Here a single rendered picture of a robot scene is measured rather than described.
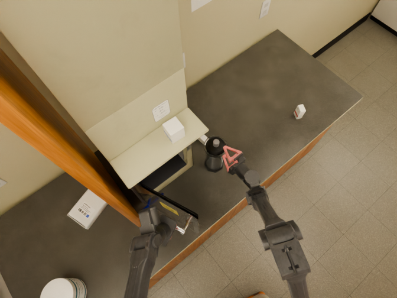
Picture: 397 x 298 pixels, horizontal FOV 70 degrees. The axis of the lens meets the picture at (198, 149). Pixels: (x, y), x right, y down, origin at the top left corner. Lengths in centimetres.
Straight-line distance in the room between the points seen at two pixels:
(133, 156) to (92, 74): 36
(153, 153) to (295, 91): 111
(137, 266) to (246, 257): 158
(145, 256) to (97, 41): 58
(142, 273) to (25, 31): 63
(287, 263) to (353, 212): 191
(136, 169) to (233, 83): 102
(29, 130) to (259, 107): 134
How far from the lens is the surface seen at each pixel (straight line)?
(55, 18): 55
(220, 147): 128
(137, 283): 85
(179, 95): 90
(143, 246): 91
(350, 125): 300
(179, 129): 88
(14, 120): 52
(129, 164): 92
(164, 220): 107
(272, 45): 200
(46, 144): 59
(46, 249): 159
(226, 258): 235
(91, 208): 150
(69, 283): 136
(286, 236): 83
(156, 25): 67
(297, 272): 82
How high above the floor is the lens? 234
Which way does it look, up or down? 66 degrees down
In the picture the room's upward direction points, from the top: 2 degrees counter-clockwise
